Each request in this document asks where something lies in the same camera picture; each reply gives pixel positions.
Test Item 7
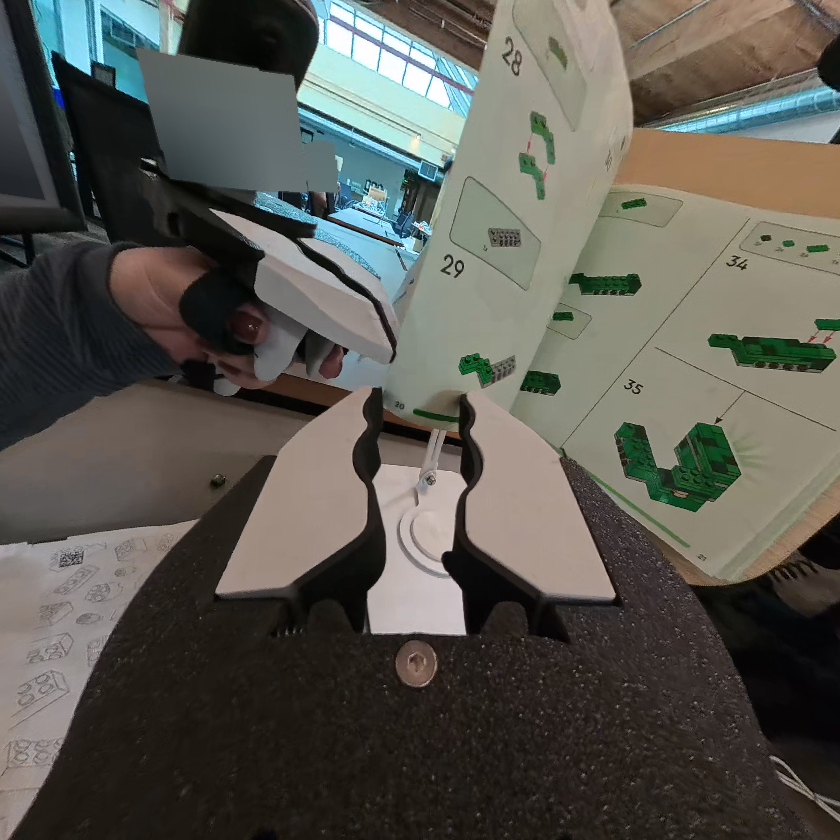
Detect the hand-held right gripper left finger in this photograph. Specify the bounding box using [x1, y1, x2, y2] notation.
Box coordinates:
[215, 387, 387, 631]

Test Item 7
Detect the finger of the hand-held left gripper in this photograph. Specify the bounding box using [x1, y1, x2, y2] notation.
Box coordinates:
[301, 238, 399, 331]
[211, 210, 399, 366]

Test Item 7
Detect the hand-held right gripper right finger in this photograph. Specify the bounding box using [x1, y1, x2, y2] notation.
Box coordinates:
[443, 394, 618, 631]

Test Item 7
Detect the brick instruction booklet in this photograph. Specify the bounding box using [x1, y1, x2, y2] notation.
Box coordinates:
[384, 0, 840, 581]

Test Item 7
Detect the wooden book stand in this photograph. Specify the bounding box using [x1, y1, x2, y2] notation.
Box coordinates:
[364, 128, 840, 634]

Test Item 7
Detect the person's left forearm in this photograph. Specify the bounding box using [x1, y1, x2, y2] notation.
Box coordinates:
[0, 239, 181, 450]

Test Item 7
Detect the person's left hand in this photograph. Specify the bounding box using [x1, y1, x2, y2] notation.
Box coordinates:
[108, 244, 347, 395]

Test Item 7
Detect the black office chair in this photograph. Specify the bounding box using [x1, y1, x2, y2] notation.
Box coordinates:
[52, 52, 165, 217]

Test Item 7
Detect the grey computer monitor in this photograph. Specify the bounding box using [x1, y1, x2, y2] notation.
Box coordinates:
[0, 0, 86, 231]

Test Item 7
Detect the white printed paper bag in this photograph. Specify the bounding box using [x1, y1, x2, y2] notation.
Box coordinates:
[0, 518, 201, 840]

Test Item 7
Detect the white cable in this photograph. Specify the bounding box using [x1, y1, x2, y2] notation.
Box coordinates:
[771, 755, 840, 809]

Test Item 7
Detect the silver ventilation duct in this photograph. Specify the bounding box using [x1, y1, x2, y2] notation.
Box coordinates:
[646, 85, 840, 135]

